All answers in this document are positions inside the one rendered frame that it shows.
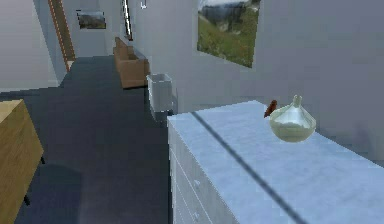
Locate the dark framed wall picture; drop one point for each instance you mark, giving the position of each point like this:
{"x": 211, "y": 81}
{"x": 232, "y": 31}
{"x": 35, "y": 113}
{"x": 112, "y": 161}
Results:
{"x": 127, "y": 20}

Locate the light wooden cabinet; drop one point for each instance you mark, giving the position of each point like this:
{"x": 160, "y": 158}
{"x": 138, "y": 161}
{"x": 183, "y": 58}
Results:
{"x": 16, "y": 156}

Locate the pale green glass vase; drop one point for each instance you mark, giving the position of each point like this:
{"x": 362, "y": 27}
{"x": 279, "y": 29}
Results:
{"x": 292, "y": 121}

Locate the small red-brown object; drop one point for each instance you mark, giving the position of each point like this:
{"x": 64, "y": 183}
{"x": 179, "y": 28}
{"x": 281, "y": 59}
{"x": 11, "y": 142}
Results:
{"x": 270, "y": 108}

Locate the pale blue chest of drawers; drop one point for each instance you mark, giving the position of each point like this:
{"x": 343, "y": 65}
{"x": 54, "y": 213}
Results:
{"x": 273, "y": 180}

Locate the small framed landscape picture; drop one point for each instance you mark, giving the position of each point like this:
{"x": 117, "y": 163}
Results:
{"x": 91, "y": 20}

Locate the brown wooden door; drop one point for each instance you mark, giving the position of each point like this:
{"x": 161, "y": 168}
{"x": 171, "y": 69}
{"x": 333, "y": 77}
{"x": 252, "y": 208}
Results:
{"x": 62, "y": 33}

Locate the white bin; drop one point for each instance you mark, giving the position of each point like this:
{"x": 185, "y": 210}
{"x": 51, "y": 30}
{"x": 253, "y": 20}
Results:
{"x": 160, "y": 91}

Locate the framed green landscape picture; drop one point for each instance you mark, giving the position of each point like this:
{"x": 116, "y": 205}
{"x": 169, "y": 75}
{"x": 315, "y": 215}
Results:
{"x": 228, "y": 31}

